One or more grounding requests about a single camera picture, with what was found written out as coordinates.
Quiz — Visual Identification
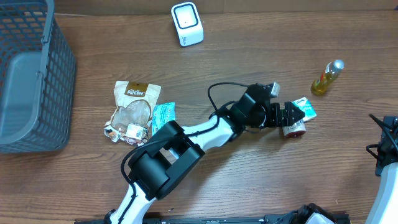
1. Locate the green lid jar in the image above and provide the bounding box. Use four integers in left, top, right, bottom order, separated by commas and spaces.
282, 119, 307, 138

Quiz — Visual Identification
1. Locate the teal Kleenex tissue pack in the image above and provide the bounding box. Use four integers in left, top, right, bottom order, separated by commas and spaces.
293, 97, 317, 123

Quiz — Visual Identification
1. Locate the silver capped amber bottle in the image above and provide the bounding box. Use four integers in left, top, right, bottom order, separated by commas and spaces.
311, 59, 345, 96

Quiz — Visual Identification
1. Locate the teal snack packet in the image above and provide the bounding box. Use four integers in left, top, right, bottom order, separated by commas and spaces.
152, 102, 176, 135

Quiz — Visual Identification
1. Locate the beige brown snack packet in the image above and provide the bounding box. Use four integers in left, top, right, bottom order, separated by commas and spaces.
104, 81, 161, 147

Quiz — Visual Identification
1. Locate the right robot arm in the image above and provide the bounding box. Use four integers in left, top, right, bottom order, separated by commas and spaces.
366, 114, 397, 223

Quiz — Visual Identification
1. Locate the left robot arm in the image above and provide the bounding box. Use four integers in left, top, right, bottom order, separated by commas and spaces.
103, 82, 305, 224

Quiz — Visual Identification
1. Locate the white barcode scanner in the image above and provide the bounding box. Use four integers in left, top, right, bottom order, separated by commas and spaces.
170, 1, 204, 47

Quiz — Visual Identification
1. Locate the grey plastic shopping basket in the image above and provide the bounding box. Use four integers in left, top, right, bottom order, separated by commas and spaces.
1, 0, 76, 154

